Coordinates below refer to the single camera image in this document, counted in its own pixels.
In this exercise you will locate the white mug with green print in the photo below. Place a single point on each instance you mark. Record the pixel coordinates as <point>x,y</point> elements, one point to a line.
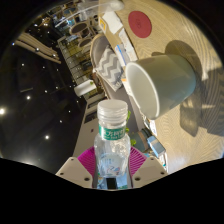
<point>170,80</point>

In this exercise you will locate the grey curved sofa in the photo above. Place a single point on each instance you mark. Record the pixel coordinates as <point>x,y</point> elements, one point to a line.
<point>98,45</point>

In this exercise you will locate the small light blue box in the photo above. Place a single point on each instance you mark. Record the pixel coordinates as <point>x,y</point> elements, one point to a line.
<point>156,146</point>

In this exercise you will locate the printed paper menu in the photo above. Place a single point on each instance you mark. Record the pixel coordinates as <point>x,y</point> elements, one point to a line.
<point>126,45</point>

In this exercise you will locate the clear plastic water bottle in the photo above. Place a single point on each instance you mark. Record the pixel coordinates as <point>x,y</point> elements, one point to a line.
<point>112,146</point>

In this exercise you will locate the group of ceiling lights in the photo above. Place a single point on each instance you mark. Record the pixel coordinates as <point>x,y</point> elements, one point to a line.
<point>28,97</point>

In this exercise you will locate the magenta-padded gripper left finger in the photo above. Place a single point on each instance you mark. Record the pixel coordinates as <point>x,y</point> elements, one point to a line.
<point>75,171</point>

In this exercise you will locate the group of dining chairs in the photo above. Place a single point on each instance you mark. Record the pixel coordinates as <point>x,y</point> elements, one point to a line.
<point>80,33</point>

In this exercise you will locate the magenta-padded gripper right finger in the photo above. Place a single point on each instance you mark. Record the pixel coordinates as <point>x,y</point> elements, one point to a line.
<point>148,170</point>

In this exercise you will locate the flat round red coaster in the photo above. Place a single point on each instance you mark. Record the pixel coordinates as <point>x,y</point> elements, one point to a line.
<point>140,24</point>

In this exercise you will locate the grey white chevron cushion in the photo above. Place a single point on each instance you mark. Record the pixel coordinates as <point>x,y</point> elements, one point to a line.
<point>108,66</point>

